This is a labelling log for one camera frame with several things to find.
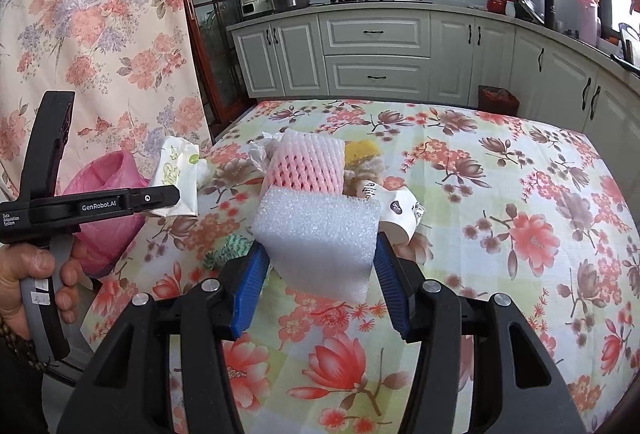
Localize dark pan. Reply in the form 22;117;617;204
610;22;640;75

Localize large pink foam net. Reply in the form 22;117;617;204
262;130;347;196

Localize bin with pink plastic bag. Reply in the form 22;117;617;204
60;150;151;277

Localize pink thermos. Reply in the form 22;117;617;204
579;0;601;46

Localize yellow sponge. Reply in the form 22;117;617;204
342;139;391;195

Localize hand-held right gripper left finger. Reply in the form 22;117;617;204
57;241;273;434

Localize wood-framed glass door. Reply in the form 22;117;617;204
175;0;256;140

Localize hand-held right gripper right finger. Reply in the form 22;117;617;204
372;231;586;434

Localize metal lid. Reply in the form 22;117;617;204
514;0;545;24

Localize cream lower cabinets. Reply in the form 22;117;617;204
227;0;640;155

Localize white printed wrapper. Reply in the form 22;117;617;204
357;177;386;202

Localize white tissue packet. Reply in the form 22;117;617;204
149;135;201;217

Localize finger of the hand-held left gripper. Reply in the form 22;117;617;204
124;185;181;216

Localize white paper cup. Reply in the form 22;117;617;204
380;187;426;245

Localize small white tissue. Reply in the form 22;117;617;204
249;131;281;175

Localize person's left hand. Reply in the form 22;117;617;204
0;244;87;340

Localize floral peach cloth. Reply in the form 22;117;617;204
0;0;213;195

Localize dark bead bracelet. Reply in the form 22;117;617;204
0;314;53;375

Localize white rice cooker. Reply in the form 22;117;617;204
241;0;273;18

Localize dark brown basket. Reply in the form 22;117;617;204
477;85;521;115

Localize large white foam block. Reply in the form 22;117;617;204
251;188;383;305

